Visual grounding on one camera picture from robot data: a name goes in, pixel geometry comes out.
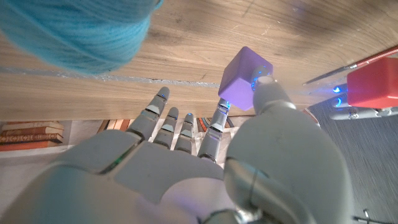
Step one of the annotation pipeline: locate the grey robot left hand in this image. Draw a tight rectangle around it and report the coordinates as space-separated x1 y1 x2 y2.
328 83 398 121

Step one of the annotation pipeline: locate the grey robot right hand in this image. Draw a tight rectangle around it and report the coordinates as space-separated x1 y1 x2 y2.
0 65 355 224

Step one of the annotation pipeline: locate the red magnetic block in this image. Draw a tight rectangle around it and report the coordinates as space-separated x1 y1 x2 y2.
346 57 398 110

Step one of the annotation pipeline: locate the purple magnetic block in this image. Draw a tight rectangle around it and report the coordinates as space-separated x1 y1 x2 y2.
218 46 274 111

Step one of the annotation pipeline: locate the teal yarn skein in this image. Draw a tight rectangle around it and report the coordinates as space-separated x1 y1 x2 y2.
0 0 164 75

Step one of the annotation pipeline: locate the silver tape outline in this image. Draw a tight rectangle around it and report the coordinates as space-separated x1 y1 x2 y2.
0 67 221 88

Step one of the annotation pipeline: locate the red handled paintbrush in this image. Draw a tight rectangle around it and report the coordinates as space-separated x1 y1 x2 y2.
302 45 398 86

